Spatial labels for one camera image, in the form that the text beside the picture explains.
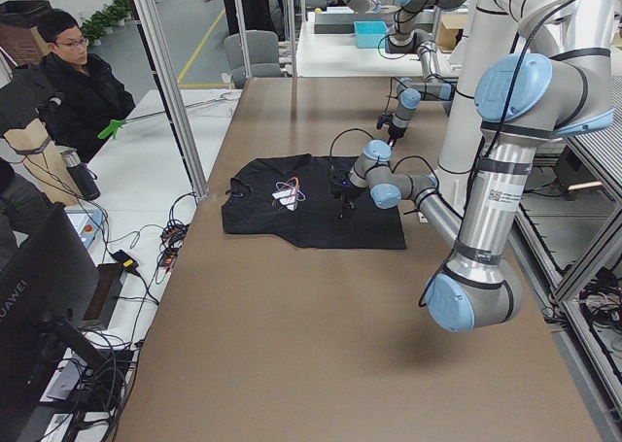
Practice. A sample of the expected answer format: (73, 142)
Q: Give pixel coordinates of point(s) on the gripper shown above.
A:
(394, 133)
(348, 193)

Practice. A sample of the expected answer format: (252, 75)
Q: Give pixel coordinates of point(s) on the black t-shirt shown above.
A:
(252, 209)

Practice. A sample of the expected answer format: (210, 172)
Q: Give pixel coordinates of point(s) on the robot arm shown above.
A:
(533, 71)
(404, 37)

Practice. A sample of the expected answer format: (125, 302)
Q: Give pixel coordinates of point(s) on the blue plastic bin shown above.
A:
(370, 34)

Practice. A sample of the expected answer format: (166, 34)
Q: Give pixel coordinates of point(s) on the grey office chair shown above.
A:
(263, 52)

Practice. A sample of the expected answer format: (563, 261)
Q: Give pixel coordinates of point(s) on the teach pendant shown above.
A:
(86, 222)

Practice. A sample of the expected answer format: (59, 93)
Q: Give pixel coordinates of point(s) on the black thermos bottle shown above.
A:
(80, 174)

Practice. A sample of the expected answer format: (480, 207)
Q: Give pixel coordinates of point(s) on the seated man in black jacket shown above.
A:
(91, 96)

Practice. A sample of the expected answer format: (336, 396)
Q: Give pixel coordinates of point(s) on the black computer monitor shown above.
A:
(45, 291)

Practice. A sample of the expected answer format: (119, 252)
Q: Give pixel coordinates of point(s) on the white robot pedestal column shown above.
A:
(489, 39)

